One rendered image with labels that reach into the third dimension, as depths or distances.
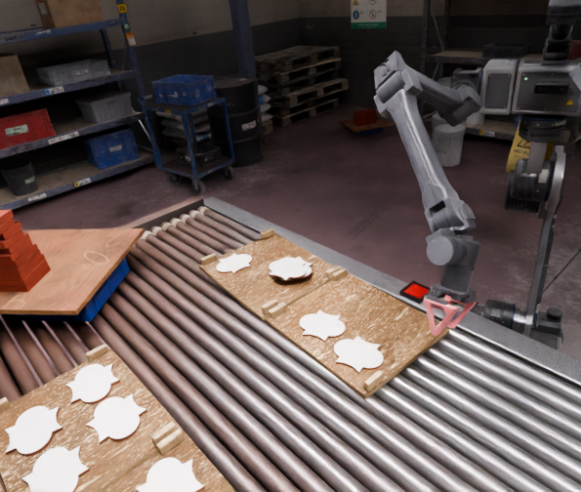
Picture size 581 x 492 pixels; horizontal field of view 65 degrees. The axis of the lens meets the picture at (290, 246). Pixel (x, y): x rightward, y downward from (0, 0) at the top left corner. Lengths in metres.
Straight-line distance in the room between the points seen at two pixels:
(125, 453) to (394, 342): 0.73
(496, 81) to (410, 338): 0.87
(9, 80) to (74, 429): 4.33
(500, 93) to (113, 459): 1.51
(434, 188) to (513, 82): 0.72
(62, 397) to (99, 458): 0.25
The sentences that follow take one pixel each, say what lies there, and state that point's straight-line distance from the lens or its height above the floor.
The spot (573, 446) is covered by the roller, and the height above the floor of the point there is 0.92.
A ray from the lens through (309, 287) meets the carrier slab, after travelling 1.52.
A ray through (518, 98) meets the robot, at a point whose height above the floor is 1.43.
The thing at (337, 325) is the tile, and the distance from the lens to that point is 1.35.
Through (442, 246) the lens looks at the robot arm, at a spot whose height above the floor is 1.35.
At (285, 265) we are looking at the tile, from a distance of 1.57.
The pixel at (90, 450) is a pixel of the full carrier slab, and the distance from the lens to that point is 1.23.
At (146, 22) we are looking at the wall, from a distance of 6.41.
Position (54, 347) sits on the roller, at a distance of 1.60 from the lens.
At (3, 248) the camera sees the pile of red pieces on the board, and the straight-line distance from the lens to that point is 1.61.
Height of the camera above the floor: 1.83
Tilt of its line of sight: 31 degrees down
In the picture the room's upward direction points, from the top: 6 degrees counter-clockwise
